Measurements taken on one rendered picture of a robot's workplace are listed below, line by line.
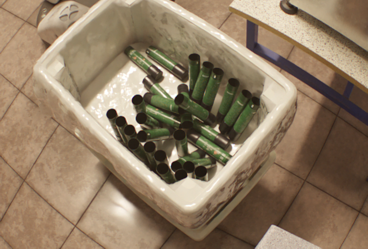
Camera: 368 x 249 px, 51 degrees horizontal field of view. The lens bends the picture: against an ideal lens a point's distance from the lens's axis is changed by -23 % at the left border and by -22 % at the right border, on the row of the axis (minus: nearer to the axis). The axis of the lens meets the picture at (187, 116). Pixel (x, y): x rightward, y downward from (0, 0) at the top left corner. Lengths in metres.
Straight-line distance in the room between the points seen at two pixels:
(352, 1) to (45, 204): 1.46
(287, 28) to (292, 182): 0.78
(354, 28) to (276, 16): 0.25
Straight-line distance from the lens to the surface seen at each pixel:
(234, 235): 1.69
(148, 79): 1.38
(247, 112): 1.23
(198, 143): 1.29
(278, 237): 0.94
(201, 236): 1.45
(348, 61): 1.15
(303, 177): 1.78
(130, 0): 1.33
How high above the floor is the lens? 1.67
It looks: 64 degrees down
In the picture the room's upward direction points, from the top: 8 degrees counter-clockwise
